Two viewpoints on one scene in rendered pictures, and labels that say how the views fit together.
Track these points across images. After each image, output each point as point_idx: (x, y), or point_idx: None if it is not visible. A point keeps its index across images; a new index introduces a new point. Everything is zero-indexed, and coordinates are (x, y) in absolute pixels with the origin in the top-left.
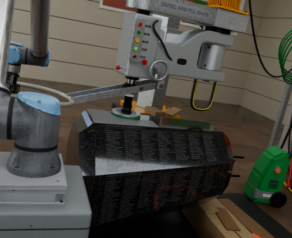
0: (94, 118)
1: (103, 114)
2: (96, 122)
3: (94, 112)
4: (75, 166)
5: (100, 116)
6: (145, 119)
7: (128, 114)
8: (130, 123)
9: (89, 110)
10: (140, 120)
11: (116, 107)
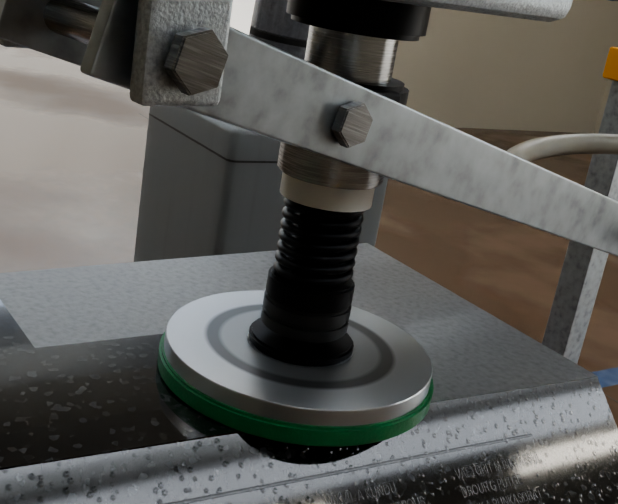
0: (406, 271)
1: (416, 322)
2: (361, 245)
3: (488, 334)
4: (240, 128)
5: (405, 296)
6: (105, 349)
7: (256, 301)
8: (200, 278)
9: (540, 348)
10: (148, 328)
11: (421, 382)
